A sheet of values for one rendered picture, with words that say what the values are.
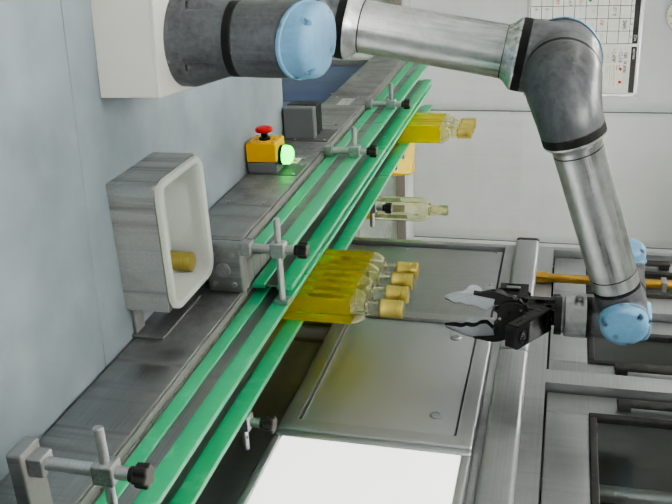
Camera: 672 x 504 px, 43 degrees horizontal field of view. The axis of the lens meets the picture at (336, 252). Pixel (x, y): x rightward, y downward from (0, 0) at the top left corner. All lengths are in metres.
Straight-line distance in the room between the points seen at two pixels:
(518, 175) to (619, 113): 0.98
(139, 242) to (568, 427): 0.82
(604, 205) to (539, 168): 6.35
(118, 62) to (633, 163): 6.61
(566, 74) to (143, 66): 0.62
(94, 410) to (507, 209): 6.72
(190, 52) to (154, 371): 0.50
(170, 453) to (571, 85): 0.76
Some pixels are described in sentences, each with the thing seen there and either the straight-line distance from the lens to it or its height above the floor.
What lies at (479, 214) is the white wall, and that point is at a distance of 7.88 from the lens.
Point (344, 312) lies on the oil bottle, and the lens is 1.64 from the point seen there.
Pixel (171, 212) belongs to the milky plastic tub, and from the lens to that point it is 1.55.
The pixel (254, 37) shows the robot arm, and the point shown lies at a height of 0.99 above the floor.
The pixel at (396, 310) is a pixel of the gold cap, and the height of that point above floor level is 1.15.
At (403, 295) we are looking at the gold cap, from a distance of 1.68.
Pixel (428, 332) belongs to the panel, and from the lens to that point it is 1.82.
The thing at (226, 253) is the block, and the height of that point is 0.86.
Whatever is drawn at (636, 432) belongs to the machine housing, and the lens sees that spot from 1.65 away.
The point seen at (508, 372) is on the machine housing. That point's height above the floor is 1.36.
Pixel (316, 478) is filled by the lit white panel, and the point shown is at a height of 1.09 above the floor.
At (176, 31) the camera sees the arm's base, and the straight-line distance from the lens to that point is 1.35.
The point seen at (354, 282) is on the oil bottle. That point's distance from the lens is 1.69.
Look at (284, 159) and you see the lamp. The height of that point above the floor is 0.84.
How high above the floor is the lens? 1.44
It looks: 14 degrees down
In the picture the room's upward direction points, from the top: 93 degrees clockwise
